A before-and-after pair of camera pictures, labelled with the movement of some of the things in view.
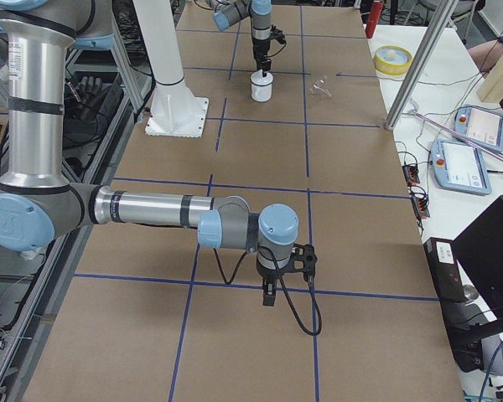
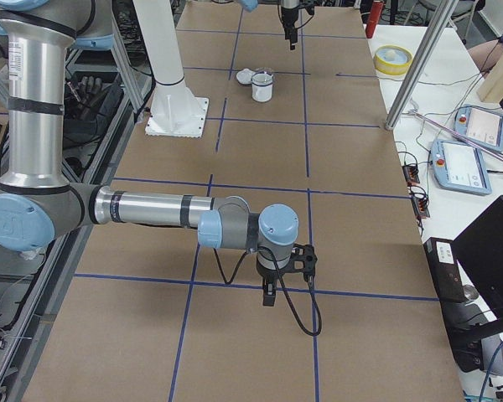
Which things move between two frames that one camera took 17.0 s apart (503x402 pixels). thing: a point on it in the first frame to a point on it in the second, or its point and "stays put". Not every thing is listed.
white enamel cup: x=261 y=86 stays put
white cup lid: x=258 y=79 to x=245 y=75
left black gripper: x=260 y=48 to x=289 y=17
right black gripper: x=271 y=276 stays put
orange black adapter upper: x=411 y=173 stays put
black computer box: x=442 y=258 stays put
